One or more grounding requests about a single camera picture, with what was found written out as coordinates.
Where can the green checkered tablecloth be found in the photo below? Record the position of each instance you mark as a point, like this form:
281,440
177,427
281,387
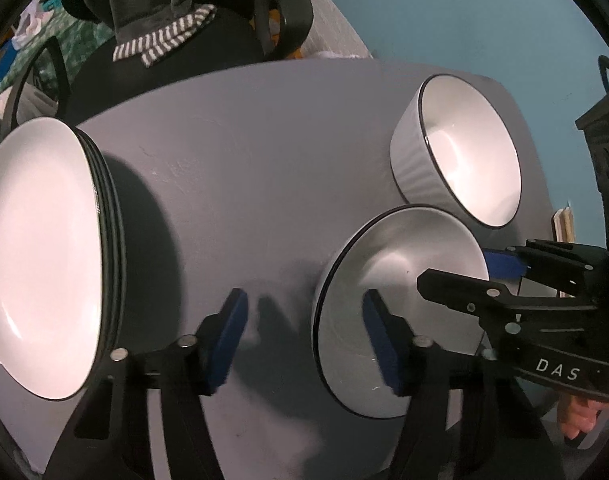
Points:
92,35

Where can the black office chair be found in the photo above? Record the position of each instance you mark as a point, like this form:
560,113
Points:
209,45

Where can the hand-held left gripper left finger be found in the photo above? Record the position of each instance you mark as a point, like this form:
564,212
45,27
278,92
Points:
229,340

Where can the white plastic bag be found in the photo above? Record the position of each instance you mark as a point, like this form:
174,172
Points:
29,22

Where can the person's right hand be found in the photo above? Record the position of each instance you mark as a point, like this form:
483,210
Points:
579,415

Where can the white ribbed bowl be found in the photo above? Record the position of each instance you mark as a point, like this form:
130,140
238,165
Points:
464,160
384,260

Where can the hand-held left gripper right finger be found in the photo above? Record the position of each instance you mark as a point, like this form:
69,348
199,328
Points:
382,340

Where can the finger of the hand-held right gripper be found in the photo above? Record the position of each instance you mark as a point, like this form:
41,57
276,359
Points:
502,265
454,290

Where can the bin with white liner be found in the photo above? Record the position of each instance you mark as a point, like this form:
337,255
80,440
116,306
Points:
342,55

